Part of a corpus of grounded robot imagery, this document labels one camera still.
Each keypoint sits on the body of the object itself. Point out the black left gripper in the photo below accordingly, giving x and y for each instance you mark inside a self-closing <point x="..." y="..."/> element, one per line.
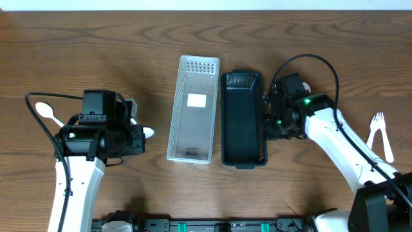
<point x="138" y="139"/>

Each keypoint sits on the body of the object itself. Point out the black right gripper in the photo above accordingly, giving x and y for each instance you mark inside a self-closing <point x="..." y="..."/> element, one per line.
<point x="270" y="125"/>

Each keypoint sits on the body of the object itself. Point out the dark green plastic basket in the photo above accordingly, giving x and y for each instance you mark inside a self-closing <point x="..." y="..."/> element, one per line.
<point x="243" y="143"/>

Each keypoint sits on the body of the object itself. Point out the white plastic fork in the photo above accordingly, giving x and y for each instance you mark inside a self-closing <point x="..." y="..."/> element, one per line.
<point x="374" y="126"/>
<point x="385" y="140"/>

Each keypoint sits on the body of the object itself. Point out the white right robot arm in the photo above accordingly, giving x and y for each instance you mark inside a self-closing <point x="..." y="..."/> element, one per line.
<point x="382" y="195"/>

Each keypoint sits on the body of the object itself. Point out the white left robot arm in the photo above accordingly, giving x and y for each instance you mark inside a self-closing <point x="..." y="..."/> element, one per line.
<point x="85" y="152"/>

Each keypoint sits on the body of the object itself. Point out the clear white plastic basket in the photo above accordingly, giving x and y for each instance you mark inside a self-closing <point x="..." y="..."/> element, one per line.
<point x="194" y="110"/>

